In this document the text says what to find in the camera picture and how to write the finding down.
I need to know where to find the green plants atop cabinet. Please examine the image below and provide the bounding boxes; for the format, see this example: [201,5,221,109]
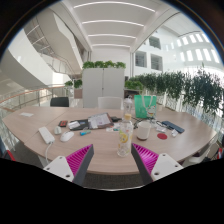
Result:
[82,60,127,70]

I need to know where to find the colourful sticker sheet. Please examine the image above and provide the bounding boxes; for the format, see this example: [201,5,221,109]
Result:
[105,123,121,133]

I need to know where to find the row of green plants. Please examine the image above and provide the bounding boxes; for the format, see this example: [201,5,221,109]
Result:
[124,68,224,114]

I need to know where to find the teal marker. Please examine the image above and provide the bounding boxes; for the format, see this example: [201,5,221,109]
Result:
[79,129,92,137]

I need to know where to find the black chair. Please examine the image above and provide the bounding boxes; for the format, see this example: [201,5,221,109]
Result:
[49,96,70,108]

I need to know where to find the white mug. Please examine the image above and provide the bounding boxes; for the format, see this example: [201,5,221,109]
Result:
[135,120,153,141]

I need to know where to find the clear plastic drink bottle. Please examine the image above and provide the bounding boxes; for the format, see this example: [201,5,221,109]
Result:
[117,113,134,158]

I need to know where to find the clear white-lidded water bottle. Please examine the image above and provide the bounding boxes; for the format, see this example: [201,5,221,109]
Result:
[123,97,134,118]

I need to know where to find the open notebook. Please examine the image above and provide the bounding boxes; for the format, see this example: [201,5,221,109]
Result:
[87,112,114,130]

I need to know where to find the white computer mouse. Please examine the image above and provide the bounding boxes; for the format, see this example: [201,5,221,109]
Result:
[59,130,75,143]

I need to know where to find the dark blue keyboard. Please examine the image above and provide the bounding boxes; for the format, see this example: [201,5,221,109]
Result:
[161,120,185,134]

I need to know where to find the glass balustrade with handrail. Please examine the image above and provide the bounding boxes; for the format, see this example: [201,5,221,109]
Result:
[0,84,66,113]

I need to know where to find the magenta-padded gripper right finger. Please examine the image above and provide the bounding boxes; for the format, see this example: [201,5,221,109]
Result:
[130,143,185,186]

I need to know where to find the white cabinet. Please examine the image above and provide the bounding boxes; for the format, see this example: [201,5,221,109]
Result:
[81,67,126,108]

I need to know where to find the black pouch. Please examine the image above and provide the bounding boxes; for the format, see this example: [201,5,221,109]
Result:
[68,118,90,132]

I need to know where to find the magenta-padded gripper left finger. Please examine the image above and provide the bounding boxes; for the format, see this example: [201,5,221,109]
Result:
[43,143,95,187]

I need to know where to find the green tote bag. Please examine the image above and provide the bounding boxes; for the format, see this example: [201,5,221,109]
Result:
[133,94,158,120]

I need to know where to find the red and white bag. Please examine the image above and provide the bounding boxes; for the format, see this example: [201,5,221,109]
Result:
[216,146,224,160]

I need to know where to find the potted plants in planter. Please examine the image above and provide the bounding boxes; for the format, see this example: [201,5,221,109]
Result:
[64,79,83,99]

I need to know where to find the ceiling light strips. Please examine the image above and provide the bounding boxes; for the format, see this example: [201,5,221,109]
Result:
[73,0,157,49]

